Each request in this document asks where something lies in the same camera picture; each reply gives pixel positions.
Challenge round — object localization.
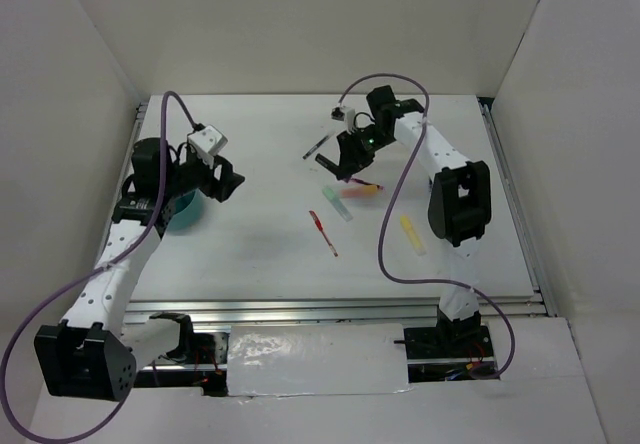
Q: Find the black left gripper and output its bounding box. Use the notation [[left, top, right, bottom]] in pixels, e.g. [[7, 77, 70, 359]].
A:
[[162, 148, 245, 202]]

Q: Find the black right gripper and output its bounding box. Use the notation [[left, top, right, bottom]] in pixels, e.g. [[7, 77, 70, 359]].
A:
[[337, 125, 394, 181]]

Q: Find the purple black highlighter marker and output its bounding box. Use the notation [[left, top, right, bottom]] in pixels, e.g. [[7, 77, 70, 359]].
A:
[[314, 153, 374, 181]]

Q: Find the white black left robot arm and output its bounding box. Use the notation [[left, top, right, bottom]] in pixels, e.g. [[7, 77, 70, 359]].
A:
[[34, 126, 244, 402]]

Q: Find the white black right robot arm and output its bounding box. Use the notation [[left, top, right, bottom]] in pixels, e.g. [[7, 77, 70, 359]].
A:
[[325, 85, 492, 356]]

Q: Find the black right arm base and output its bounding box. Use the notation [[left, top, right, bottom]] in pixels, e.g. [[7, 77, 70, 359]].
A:
[[394, 312, 494, 360]]

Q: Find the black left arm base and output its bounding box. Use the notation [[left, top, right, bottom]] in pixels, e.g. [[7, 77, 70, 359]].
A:
[[147, 312, 229, 369]]

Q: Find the orange pink highlighter marker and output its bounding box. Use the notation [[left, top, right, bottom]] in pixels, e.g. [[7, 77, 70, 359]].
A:
[[338, 185, 380, 199]]

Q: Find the green highlighter marker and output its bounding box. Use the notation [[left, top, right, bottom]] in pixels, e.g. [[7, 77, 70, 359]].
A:
[[322, 186, 353, 222]]

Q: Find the teal round desk organizer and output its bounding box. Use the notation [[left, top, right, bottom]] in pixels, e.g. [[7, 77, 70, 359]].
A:
[[167, 191, 203, 234]]

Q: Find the black thin pen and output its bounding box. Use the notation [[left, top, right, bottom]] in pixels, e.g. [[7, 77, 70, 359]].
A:
[[302, 132, 333, 160]]

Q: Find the yellow highlighter marker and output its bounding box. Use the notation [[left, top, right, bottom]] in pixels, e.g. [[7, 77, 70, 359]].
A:
[[400, 215, 426, 256]]

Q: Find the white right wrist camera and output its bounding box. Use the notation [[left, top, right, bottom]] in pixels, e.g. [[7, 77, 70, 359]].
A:
[[330, 106, 356, 133]]

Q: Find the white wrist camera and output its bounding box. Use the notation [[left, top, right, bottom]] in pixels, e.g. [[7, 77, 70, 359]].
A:
[[330, 106, 356, 133], [187, 125, 228, 169]]

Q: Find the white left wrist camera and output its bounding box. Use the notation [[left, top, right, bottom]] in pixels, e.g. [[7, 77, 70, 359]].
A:
[[187, 125, 228, 169]]

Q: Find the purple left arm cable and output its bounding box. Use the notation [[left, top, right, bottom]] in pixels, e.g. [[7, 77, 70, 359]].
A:
[[0, 90, 204, 440]]

